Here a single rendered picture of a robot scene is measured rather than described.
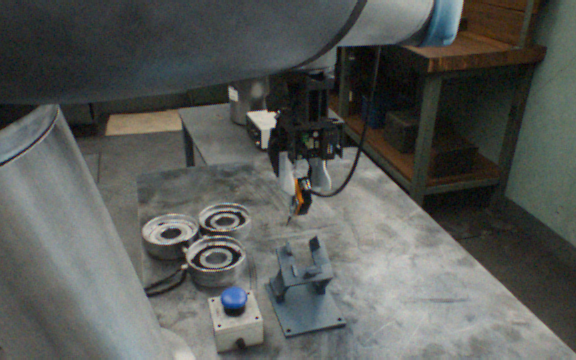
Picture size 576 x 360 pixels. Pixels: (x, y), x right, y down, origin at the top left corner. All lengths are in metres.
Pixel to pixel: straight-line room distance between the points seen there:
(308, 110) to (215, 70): 0.48
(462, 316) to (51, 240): 0.72
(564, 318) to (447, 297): 1.39
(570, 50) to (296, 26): 2.29
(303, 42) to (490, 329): 0.75
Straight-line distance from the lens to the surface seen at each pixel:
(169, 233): 1.02
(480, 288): 0.96
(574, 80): 2.41
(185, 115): 2.02
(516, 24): 2.48
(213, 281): 0.88
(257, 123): 1.69
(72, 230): 0.28
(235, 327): 0.76
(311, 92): 0.65
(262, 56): 0.16
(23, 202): 0.26
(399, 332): 0.83
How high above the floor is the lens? 1.37
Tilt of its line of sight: 28 degrees down
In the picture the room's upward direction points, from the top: straight up
